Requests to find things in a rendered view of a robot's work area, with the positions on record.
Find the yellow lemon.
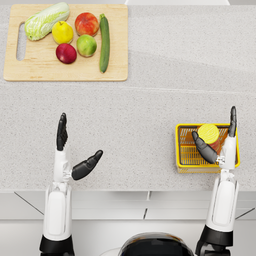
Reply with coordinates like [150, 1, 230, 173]
[51, 20, 75, 46]

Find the green napa cabbage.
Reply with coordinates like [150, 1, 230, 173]
[23, 1, 71, 42]

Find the dark round robot body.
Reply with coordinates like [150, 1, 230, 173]
[117, 232, 196, 256]

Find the yellow slatted basket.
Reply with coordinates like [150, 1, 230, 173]
[175, 123, 241, 174]

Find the wooden cutting board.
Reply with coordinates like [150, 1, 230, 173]
[3, 3, 129, 83]

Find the green apple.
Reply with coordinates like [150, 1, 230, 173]
[76, 34, 98, 58]

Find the red potato chip can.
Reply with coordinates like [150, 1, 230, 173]
[196, 123, 222, 155]

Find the green cucumber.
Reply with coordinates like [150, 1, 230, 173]
[98, 13, 111, 74]

